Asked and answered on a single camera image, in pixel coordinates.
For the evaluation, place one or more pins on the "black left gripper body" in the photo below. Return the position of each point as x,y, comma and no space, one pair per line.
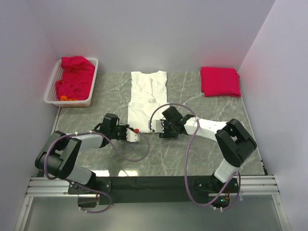
119,132

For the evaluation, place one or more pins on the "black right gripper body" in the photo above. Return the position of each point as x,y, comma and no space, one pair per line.
169,132

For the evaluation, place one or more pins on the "white t shirt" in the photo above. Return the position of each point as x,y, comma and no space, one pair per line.
148,92

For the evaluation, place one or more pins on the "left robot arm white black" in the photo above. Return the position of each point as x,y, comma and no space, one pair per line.
58,156

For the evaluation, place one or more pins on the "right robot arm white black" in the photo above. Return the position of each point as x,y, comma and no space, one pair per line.
235,142

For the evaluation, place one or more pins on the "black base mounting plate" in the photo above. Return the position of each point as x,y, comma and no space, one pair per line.
201,190

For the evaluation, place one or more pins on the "folded red t shirt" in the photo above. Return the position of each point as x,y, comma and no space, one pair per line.
217,81

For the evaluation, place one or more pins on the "orange cloth in basket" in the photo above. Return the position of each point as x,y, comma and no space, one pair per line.
65,98

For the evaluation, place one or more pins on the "white plastic laundry basket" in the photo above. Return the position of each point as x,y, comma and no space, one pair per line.
57,73

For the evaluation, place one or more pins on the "red t shirt in basket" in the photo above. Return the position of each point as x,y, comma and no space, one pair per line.
77,78

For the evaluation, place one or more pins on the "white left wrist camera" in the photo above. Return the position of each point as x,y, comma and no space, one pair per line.
132,135

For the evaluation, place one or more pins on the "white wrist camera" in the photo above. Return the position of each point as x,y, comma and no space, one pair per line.
132,135
156,126

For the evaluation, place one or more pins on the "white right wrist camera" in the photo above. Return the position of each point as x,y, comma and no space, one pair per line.
156,126

